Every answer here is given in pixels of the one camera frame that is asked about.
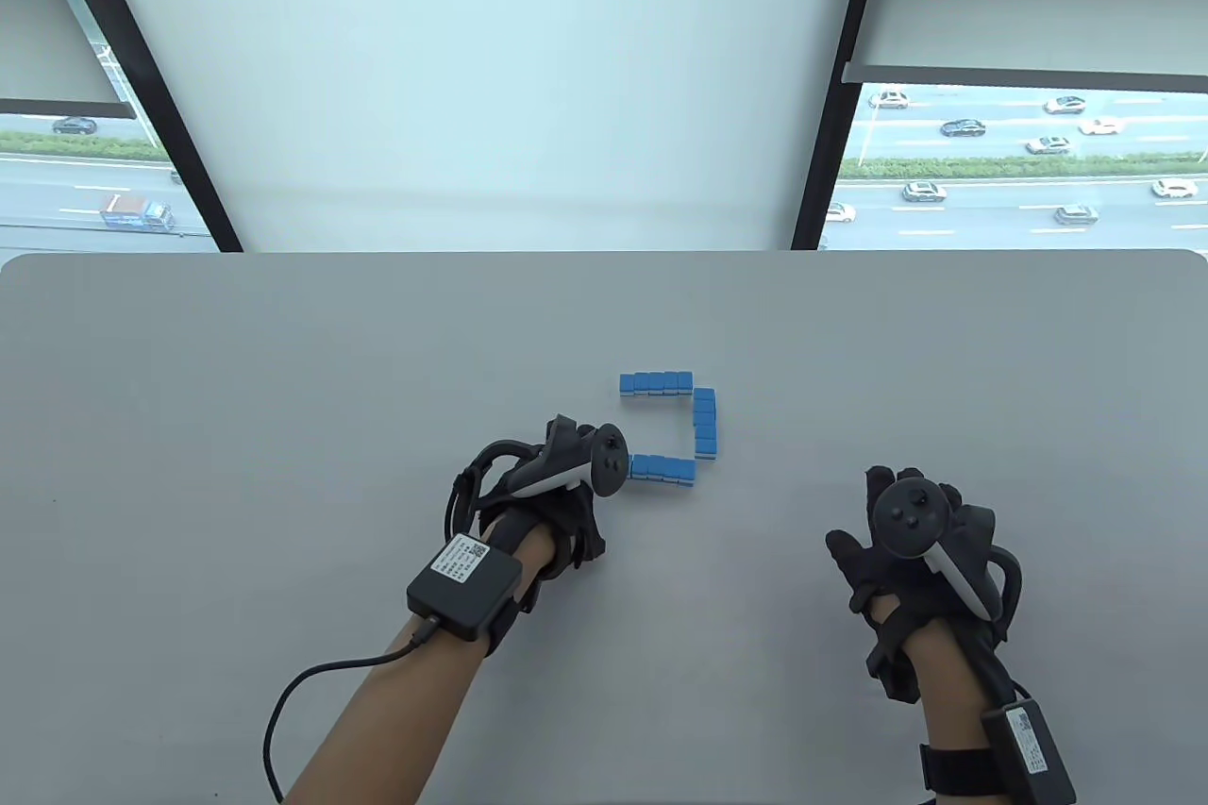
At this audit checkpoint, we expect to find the wide white roller blind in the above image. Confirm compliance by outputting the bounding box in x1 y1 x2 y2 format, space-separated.
83 0 869 251

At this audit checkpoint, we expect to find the person's left hand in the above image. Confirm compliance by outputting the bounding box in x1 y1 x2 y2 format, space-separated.
467 456 607 617

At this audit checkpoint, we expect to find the black window frame pillar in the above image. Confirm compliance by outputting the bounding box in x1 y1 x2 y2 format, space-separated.
791 0 896 251
38 0 248 254

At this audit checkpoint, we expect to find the person's right forearm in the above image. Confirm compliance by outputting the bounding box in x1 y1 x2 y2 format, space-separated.
901 621 1025 805

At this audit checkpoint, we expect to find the person's left forearm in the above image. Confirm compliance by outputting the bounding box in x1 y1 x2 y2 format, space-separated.
283 524 558 805

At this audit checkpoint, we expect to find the person's right hand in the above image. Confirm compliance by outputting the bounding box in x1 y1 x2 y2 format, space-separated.
826 465 1025 705

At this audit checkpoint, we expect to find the black white handheld controller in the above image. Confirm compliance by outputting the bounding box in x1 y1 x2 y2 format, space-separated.
870 479 1024 624
448 413 630 544

